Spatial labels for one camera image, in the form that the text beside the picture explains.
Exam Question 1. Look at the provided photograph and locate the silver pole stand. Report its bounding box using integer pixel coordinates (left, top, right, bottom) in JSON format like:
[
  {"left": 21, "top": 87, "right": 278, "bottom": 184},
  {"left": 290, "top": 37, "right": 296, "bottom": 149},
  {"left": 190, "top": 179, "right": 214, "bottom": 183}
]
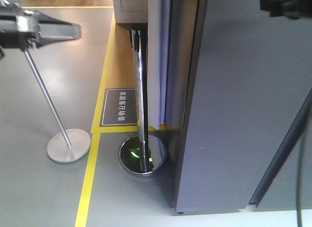
[{"left": 23, "top": 48, "right": 91, "bottom": 164}]

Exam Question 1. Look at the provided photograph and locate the grey floor sign sticker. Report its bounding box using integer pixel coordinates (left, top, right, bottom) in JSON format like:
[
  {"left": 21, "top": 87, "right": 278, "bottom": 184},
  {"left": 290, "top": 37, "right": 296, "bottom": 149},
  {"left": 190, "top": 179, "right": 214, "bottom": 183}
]
[{"left": 99, "top": 88, "right": 137, "bottom": 127}]

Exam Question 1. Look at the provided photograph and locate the grey fridge with white interior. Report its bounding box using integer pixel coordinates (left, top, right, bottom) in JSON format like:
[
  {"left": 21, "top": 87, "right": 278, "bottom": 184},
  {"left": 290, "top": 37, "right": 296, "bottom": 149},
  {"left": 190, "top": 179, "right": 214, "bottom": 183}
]
[{"left": 146, "top": 0, "right": 312, "bottom": 216}]

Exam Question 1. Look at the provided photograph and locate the chrome stanchion post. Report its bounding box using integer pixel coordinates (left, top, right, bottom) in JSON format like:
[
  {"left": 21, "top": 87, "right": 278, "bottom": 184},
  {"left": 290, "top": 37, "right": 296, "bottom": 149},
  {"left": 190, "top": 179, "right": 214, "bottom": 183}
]
[{"left": 119, "top": 23, "right": 168, "bottom": 177}]

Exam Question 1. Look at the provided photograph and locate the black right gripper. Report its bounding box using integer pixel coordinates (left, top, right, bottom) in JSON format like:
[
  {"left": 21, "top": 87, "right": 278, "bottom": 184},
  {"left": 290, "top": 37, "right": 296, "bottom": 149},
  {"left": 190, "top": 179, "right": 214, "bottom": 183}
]
[{"left": 259, "top": 0, "right": 312, "bottom": 20}]

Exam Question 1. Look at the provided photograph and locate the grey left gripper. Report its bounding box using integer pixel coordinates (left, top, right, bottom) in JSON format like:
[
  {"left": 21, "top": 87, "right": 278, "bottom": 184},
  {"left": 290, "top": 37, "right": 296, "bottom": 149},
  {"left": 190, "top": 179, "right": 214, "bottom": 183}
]
[{"left": 0, "top": 0, "right": 82, "bottom": 59}]

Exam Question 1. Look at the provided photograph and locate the black hanging cable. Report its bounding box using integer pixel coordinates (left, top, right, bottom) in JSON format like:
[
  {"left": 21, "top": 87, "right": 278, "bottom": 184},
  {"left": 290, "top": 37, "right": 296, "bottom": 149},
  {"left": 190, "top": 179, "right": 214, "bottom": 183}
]
[{"left": 295, "top": 85, "right": 312, "bottom": 227}]

